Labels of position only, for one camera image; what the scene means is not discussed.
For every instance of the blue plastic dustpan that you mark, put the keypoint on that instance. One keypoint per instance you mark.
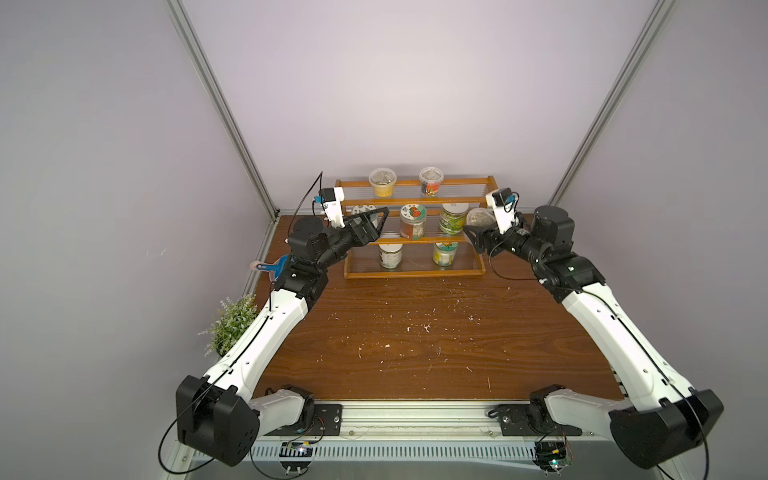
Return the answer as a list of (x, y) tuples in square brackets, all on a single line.
[(277, 266)]

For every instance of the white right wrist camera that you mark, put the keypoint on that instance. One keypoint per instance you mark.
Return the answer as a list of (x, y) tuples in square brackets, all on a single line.
[(503, 203)]

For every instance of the yellow seed cup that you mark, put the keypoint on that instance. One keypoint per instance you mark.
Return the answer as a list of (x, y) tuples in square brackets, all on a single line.
[(383, 181)]

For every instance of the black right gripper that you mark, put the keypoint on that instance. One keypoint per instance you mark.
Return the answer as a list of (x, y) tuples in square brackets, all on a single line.
[(492, 240)]

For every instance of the right circuit board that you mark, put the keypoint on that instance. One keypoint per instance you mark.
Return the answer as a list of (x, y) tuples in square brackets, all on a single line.
[(551, 456)]

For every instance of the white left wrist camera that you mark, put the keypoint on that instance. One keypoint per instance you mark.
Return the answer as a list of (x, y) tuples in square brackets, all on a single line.
[(331, 202)]

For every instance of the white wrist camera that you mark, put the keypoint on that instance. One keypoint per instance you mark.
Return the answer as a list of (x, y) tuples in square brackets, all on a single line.
[(503, 203), (331, 202)]

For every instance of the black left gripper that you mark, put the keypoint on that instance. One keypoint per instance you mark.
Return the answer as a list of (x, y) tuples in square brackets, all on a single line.
[(355, 229)]

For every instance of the aluminium front rail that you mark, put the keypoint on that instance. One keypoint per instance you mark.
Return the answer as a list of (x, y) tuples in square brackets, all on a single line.
[(449, 437)]

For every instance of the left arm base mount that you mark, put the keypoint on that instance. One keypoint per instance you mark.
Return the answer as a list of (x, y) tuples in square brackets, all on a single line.
[(315, 419)]

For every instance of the green mimosa seed jar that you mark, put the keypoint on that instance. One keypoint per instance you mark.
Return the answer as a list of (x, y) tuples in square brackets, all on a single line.
[(373, 216)]

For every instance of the strawberry lid seed jar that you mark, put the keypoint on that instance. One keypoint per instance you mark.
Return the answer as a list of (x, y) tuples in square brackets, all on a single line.
[(412, 221)]

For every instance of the orange wooden three-tier shelf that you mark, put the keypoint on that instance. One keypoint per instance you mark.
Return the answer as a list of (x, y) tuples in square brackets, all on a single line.
[(417, 255)]

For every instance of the circuit board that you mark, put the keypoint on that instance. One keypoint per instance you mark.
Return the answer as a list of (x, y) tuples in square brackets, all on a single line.
[(295, 458), (551, 456)]

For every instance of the left circuit board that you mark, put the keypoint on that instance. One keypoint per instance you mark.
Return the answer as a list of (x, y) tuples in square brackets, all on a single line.
[(295, 458)]

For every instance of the green yellow label jar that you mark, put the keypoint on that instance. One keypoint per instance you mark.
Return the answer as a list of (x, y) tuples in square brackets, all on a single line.
[(452, 218)]

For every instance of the red seed cup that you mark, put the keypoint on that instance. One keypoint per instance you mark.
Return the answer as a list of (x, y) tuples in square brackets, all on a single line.
[(431, 178)]

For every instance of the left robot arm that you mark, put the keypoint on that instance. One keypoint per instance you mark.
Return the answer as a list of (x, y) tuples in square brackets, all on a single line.
[(219, 414)]

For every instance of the clear grey seed cup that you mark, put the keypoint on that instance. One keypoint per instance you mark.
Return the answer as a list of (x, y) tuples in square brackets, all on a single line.
[(480, 217)]

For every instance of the white-lid jar bottom left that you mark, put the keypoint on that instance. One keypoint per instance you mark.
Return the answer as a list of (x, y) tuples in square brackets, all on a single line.
[(390, 255)]

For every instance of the small green potted plant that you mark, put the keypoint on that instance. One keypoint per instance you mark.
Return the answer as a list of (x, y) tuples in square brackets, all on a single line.
[(235, 317)]

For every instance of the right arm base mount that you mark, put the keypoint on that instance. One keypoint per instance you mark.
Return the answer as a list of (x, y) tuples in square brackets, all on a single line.
[(531, 418)]

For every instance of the teal-lid jar bottom right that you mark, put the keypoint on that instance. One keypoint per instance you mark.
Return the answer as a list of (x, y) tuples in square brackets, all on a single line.
[(444, 253)]

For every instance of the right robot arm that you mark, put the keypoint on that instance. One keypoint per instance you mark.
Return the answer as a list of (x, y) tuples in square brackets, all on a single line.
[(661, 415)]

